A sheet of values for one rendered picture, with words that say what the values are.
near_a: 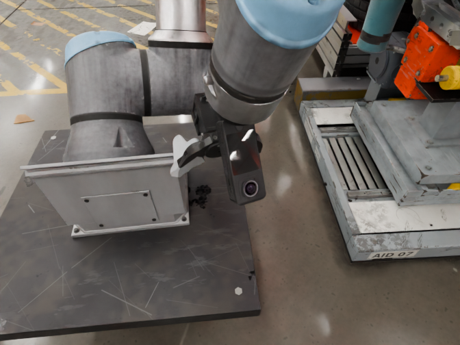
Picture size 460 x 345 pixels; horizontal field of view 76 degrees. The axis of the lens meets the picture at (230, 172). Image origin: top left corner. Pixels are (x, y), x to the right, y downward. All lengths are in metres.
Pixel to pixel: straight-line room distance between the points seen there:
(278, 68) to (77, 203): 0.52
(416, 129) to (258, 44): 1.03
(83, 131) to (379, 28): 0.83
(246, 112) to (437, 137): 0.97
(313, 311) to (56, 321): 0.65
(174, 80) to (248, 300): 0.48
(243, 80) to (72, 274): 0.58
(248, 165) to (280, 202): 0.77
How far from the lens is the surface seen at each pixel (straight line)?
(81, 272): 0.73
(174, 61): 0.68
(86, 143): 0.64
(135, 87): 0.67
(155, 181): 0.60
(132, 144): 0.64
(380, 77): 1.40
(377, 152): 1.24
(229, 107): 0.32
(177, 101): 0.69
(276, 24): 0.24
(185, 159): 0.43
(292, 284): 0.99
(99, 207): 0.68
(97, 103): 0.66
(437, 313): 1.12
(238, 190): 0.38
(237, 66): 0.28
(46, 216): 0.86
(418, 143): 1.20
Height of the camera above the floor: 0.91
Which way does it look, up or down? 48 degrees down
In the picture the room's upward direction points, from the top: straight up
